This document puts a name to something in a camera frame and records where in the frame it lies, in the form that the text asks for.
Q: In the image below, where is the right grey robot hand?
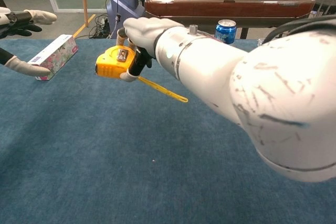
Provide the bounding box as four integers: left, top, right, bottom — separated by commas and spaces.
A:
117, 17, 184, 82

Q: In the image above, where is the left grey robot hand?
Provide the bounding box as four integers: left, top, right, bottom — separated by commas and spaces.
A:
0, 7, 58, 77

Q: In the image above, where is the yellow tape measure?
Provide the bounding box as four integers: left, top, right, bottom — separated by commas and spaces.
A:
95, 45, 189, 103

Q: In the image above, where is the floral tissue box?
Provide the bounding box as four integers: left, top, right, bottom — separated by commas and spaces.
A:
26, 34, 79, 81

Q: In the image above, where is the blue soda can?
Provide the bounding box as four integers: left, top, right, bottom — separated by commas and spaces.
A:
214, 19, 238, 45

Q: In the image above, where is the brown mahjong table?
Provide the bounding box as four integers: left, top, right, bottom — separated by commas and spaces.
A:
143, 0, 316, 39

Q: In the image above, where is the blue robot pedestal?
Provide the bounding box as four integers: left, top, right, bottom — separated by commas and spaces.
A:
106, 0, 146, 39

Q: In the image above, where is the tangle of floor cables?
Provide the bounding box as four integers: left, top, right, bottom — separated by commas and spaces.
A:
88, 14, 114, 39

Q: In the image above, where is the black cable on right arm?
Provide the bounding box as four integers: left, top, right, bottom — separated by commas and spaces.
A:
261, 15, 336, 45

